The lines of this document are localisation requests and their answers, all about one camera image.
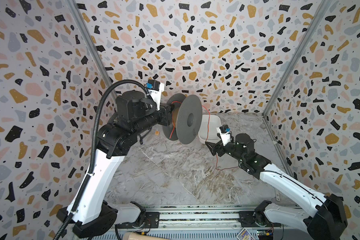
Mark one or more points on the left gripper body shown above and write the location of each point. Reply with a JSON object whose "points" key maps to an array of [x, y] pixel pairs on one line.
{"points": [[155, 117]]}

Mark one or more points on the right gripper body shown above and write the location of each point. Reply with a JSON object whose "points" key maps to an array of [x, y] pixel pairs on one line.
{"points": [[217, 148]]}

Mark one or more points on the black cable spool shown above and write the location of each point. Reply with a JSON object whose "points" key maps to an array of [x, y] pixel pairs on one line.
{"points": [[186, 118]]}

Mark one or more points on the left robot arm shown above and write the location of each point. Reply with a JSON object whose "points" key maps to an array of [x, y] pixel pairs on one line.
{"points": [[110, 145]]}

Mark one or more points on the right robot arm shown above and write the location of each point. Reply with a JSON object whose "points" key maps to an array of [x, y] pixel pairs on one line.
{"points": [[322, 217]]}

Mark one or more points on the white plastic bin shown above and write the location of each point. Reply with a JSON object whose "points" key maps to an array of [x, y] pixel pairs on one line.
{"points": [[208, 130]]}

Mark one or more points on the colourful sticker card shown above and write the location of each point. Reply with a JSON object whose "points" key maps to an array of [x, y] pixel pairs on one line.
{"points": [[245, 234]]}

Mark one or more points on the beige cylinder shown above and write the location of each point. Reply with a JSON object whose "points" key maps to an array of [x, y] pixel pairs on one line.
{"points": [[136, 236]]}

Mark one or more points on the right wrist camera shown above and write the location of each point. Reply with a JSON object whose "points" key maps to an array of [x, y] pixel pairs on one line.
{"points": [[225, 134]]}

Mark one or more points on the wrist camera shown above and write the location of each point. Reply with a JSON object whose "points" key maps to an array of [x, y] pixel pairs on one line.
{"points": [[156, 88], [225, 134]]}

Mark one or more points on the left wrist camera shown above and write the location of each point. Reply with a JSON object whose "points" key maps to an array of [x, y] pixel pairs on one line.
{"points": [[156, 88]]}

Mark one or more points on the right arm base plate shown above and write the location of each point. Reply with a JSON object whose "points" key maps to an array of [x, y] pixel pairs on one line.
{"points": [[249, 219]]}

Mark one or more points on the aluminium mounting rail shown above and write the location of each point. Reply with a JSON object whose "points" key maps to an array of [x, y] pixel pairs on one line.
{"points": [[172, 218]]}

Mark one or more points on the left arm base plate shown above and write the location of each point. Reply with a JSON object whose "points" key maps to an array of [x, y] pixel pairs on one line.
{"points": [[148, 220]]}

